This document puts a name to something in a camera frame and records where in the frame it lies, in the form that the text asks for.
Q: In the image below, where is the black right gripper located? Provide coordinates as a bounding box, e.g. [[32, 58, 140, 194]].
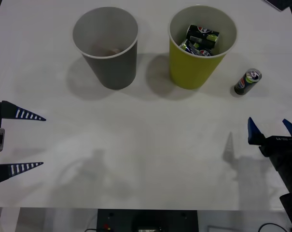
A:
[[247, 116, 292, 158]]

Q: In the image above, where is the black and green drink can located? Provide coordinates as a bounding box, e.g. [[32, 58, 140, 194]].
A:
[[185, 24, 221, 48], [234, 68, 263, 96]]

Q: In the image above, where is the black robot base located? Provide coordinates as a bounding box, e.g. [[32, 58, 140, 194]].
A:
[[97, 209, 199, 232]]

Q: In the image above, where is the crushed black and green can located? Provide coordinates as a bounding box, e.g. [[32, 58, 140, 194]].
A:
[[179, 39, 213, 57]]

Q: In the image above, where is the dark flat board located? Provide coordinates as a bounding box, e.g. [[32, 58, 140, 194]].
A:
[[263, 0, 292, 12]]

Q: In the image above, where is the black cable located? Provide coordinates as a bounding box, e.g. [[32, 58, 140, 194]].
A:
[[258, 222, 292, 232]]

